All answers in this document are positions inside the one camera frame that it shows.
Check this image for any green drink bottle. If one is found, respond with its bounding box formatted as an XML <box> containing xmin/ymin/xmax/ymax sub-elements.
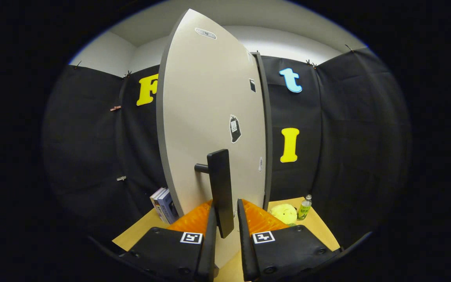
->
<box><xmin>297</xmin><ymin>195</ymin><xmax>312</xmax><ymax>221</ymax></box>

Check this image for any black door handle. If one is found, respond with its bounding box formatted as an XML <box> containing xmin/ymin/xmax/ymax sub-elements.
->
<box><xmin>194</xmin><ymin>149</ymin><xmax>235</xmax><ymax>239</ymax></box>

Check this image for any yellow plush toy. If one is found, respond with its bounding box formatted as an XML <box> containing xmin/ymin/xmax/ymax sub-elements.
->
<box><xmin>269</xmin><ymin>203</ymin><xmax>298</xmax><ymax>225</ymax></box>

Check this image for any row of black cloth clips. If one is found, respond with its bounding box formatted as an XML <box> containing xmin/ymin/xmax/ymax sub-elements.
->
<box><xmin>75</xmin><ymin>44</ymin><xmax>354</xmax><ymax>78</ymax></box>

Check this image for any blue book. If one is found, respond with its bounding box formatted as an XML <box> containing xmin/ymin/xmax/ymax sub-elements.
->
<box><xmin>157</xmin><ymin>189</ymin><xmax>179</xmax><ymax>224</ymax></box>

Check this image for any black backdrop cloth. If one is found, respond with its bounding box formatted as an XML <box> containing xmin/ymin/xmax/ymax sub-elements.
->
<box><xmin>41</xmin><ymin>47</ymin><xmax>412</xmax><ymax>251</ymax></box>

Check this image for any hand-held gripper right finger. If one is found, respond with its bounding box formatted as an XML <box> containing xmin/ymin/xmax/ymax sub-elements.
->
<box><xmin>236</xmin><ymin>199</ymin><xmax>343</xmax><ymax>282</ymax></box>

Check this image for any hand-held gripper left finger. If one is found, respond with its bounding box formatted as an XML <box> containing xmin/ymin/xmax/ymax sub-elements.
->
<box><xmin>118</xmin><ymin>200</ymin><xmax>218</xmax><ymax>282</ymax></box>

